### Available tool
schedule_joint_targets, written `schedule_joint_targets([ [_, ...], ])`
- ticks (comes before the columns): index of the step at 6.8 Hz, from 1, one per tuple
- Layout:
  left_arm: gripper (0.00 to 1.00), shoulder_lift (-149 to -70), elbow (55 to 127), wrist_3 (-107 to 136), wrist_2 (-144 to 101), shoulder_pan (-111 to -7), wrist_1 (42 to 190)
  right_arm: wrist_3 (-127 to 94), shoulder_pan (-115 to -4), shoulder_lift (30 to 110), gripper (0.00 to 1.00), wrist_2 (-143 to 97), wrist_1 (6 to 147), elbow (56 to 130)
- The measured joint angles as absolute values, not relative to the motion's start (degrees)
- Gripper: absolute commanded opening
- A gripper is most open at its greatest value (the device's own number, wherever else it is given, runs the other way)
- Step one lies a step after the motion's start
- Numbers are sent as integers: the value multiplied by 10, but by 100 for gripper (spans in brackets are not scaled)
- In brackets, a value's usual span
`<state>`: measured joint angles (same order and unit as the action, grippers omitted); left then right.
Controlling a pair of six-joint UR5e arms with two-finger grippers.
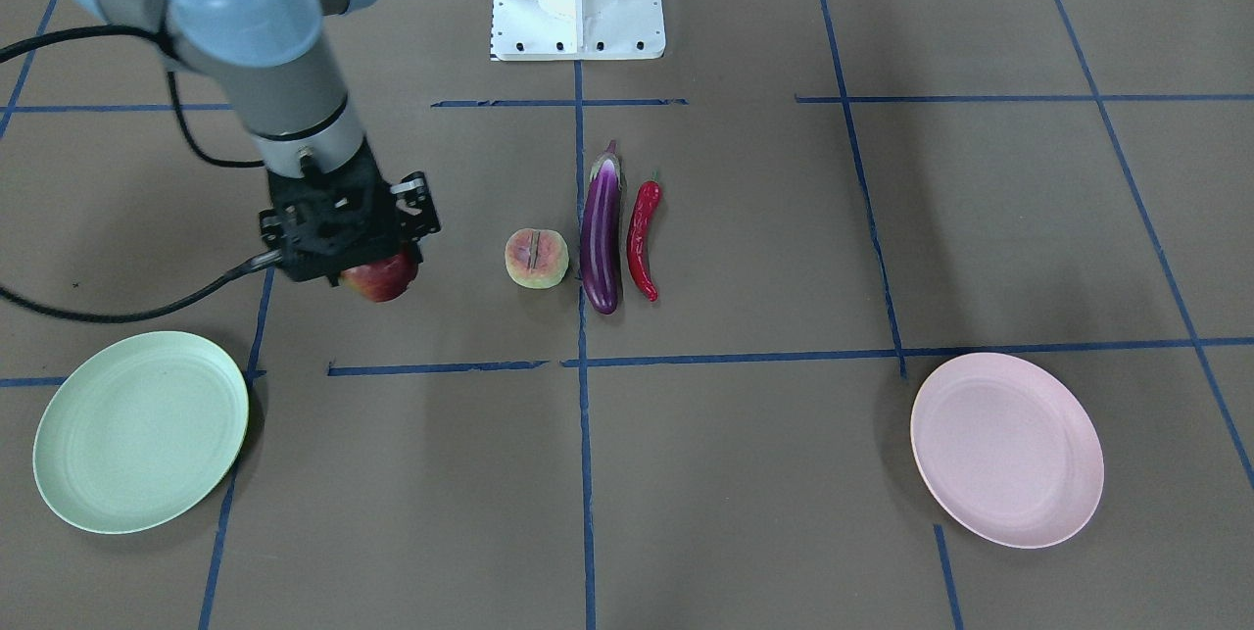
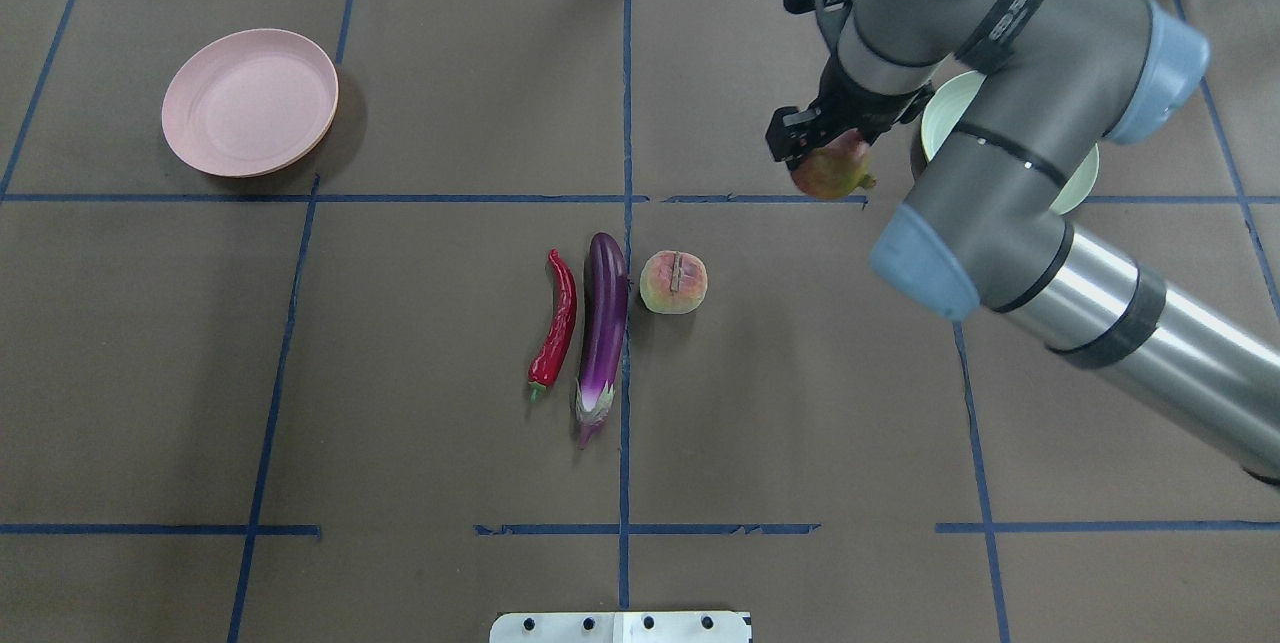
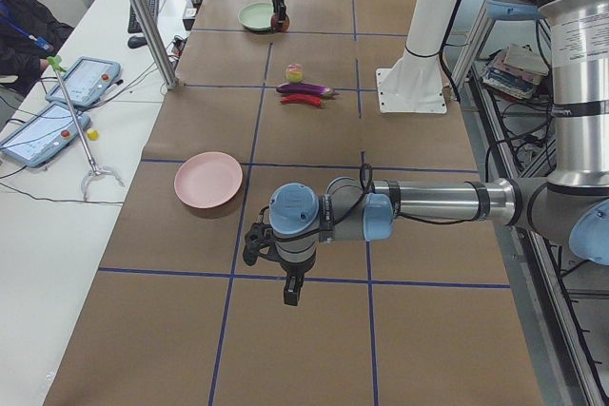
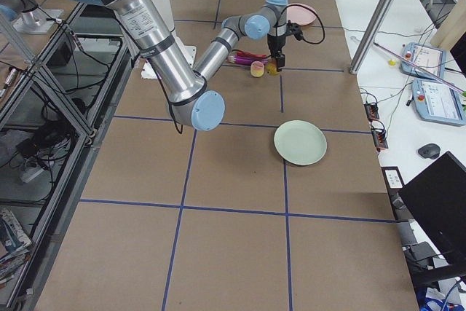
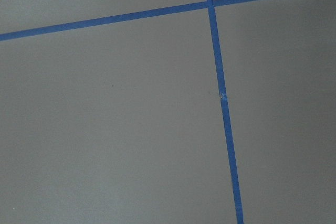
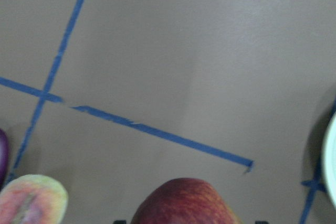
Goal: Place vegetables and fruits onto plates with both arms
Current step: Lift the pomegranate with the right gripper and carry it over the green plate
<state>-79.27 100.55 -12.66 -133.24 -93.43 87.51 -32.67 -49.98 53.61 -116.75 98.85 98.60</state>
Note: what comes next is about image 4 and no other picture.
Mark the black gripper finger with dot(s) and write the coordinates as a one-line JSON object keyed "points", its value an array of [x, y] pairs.
{"points": [[280, 62]]}

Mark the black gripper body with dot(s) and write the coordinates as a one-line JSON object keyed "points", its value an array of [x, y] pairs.
{"points": [[275, 43]]}

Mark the pink green peach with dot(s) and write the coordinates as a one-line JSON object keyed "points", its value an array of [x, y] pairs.
{"points": [[257, 69]]}

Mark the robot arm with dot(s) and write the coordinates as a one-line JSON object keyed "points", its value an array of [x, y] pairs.
{"points": [[189, 100]]}

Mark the red chili pepper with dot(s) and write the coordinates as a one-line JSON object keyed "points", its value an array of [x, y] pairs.
{"points": [[246, 54]]}

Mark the purple eggplant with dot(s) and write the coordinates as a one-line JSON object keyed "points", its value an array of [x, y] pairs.
{"points": [[245, 61]]}

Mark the pink plate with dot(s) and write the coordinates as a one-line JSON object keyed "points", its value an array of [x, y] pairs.
{"points": [[301, 14]]}

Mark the green plate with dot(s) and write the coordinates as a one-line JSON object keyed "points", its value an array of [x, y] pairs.
{"points": [[300, 142]]}

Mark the orange black electronics box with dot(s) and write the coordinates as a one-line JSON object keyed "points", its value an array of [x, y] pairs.
{"points": [[372, 111]]}

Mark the metal reacher grabber tool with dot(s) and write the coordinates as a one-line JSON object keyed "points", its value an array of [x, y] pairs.
{"points": [[425, 71]]}

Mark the upper teach pendant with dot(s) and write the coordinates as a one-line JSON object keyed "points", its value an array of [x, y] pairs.
{"points": [[429, 58]]}

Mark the teach pendant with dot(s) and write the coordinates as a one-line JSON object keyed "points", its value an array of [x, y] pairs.
{"points": [[435, 102], [429, 58]]}

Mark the lower teach pendant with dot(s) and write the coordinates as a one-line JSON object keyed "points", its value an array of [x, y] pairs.
{"points": [[435, 102]]}

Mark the black computer mouse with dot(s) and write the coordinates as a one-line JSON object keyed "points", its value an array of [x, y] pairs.
{"points": [[429, 151]]}

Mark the black monitor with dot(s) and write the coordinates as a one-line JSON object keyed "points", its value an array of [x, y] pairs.
{"points": [[436, 200]]}

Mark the stack of books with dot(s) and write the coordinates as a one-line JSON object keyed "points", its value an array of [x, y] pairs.
{"points": [[15, 244]]}

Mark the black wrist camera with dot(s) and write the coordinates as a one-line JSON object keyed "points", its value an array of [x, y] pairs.
{"points": [[294, 29]]}

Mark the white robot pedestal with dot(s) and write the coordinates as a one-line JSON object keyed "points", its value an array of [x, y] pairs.
{"points": [[164, 16]]}

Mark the aluminium frame post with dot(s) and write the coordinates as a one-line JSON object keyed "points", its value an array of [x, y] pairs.
{"points": [[367, 40]]}

